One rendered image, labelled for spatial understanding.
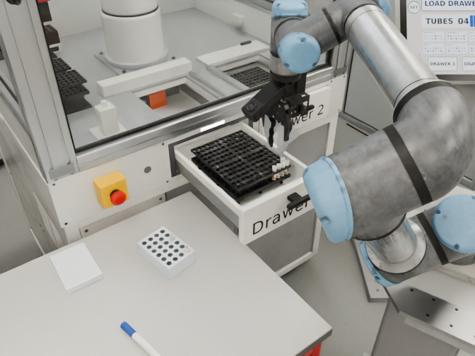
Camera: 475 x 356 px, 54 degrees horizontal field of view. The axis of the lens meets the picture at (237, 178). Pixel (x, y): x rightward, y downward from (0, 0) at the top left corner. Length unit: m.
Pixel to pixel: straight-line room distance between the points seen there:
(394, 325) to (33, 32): 1.12
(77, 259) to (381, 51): 0.84
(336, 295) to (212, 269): 1.04
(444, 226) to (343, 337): 1.08
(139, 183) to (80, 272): 0.29
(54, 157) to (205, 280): 0.45
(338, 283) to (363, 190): 1.57
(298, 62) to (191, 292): 0.57
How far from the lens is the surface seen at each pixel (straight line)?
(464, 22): 1.75
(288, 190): 1.12
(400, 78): 0.73
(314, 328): 1.07
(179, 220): 1.29
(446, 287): 1.22
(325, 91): 1.58
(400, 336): 1.40
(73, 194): 1.23
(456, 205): 1.01
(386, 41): 0.80
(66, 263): 1.22
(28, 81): 1.07
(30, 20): 1.04
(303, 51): 0.91
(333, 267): 2.22
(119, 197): 1.19
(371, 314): 2.09
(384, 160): 0.61
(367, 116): 3.17
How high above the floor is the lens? 1.63
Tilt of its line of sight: 38 degrees down
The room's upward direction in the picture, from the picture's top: straight up
